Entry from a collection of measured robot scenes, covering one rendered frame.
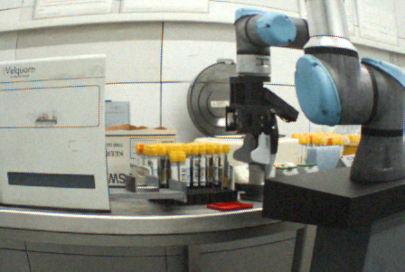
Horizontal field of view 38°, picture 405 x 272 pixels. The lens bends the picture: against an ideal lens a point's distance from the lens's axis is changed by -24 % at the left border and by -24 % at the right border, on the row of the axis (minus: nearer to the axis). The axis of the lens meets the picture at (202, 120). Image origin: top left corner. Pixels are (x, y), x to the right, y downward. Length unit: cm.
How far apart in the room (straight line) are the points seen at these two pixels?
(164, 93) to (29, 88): 88
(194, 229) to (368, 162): 39
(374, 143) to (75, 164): 57
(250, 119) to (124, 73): 60
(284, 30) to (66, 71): 45
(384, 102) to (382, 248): 29
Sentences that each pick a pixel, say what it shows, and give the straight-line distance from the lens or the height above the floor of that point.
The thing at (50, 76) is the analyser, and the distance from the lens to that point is 126.
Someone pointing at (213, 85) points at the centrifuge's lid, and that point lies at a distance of 208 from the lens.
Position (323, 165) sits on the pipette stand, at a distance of 169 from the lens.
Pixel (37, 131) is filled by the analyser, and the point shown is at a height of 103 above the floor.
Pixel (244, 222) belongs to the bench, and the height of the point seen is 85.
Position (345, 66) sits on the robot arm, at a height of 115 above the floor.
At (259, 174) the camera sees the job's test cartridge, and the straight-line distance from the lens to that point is 153.
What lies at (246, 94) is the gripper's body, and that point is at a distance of 150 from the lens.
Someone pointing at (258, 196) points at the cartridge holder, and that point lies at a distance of 152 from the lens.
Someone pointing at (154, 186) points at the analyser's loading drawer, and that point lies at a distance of 138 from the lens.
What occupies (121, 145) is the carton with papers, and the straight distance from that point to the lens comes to 163.
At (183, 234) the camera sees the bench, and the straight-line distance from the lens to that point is 138.
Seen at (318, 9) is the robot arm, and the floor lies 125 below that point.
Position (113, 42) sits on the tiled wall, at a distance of 200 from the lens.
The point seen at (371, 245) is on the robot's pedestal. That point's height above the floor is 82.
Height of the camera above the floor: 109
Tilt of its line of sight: 1 degrees down
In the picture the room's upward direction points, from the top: straight up
